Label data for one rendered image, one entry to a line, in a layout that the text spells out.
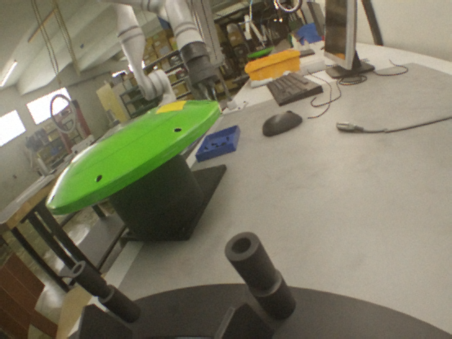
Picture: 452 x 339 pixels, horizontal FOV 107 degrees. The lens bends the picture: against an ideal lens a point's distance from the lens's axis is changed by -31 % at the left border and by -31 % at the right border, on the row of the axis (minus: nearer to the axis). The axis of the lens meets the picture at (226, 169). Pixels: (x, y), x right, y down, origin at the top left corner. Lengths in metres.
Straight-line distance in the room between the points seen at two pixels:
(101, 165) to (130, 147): 0.04
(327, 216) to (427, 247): 0.13
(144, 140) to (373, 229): 0.26
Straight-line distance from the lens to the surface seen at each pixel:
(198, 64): 0.67
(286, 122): 0.56
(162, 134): 0.27
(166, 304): 0.18
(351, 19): 0.80
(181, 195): 0.36
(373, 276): 0.24
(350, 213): 0.30
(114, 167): 0.25
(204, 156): 0.58
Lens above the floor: 1.12
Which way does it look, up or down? 24 degrees down
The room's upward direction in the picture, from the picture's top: 25 degrees counter-clockwise
